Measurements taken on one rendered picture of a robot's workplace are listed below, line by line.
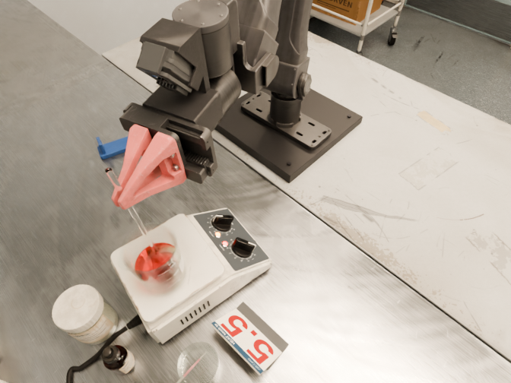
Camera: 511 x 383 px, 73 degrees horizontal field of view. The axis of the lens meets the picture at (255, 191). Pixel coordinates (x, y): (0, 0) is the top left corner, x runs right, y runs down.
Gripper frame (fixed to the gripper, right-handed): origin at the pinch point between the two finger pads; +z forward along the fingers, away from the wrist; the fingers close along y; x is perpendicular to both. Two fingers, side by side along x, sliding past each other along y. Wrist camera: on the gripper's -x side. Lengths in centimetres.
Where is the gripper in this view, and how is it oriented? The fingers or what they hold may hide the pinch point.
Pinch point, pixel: (122, 197)
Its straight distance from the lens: 36.3
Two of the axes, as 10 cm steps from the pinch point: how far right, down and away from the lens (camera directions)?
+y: 9.0, 3.5, -2.8
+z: -4.4, 7.4, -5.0
